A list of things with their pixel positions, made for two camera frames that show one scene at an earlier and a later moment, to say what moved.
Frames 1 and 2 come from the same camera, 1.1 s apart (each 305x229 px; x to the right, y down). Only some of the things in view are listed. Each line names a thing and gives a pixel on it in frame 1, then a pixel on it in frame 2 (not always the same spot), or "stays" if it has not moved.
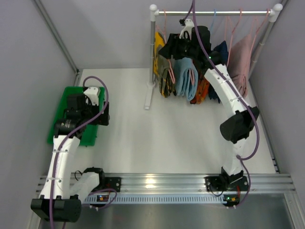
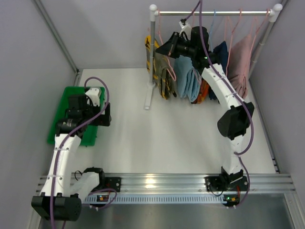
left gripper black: x=103 y=114 stays
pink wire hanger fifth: x=257 y=31 stays
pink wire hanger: x=193 y=83 to x=194 y=25
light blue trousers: x=182 y=82 stays
